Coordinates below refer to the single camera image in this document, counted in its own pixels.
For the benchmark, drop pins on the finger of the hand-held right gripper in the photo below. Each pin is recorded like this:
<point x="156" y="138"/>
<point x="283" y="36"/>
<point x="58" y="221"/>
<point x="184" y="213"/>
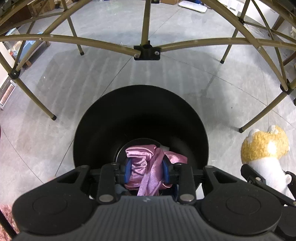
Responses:
<point x="291" y="177"/>
<point x="254" y="177"/>

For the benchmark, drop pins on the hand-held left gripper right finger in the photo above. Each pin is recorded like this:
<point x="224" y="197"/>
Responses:
<point x="166" y="172"/>

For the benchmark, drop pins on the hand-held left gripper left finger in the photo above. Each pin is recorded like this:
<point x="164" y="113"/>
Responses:
<point x="128" y="172"/>

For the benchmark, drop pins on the pink shiny cloth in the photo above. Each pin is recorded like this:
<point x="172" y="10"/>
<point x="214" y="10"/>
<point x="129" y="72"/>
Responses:
<point x="148" y="176"/>

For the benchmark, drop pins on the yellow and white plush toy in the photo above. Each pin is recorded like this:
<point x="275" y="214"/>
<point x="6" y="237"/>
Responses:
<point x="263" y="143"/>

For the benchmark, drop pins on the black round bin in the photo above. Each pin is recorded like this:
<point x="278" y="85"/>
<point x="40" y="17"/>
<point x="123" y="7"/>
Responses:
<point x="138" y="111"/>

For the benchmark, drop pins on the khaki folding table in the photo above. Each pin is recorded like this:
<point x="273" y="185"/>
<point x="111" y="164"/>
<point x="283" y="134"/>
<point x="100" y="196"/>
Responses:
<point x="146" y="51"/>

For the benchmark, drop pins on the pink fuzzy garment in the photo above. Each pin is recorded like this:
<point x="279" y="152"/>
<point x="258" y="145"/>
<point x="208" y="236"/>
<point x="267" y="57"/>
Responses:
<point x="8" y="217"/>

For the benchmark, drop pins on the white leaning board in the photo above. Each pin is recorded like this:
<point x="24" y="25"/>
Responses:
<point x="7" y="92"/>

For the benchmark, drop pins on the light blue storage box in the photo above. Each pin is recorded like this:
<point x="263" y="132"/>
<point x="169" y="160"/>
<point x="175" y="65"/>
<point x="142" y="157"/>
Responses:
<point x="34" y="48"/>

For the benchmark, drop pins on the white flat scale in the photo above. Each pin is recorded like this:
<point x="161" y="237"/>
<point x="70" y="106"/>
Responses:
<point x="193" y="5"/>

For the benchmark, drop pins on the brown cardboard box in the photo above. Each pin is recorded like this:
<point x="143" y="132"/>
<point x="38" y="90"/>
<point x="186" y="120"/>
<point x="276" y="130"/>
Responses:
<point x="46" y="7"/>

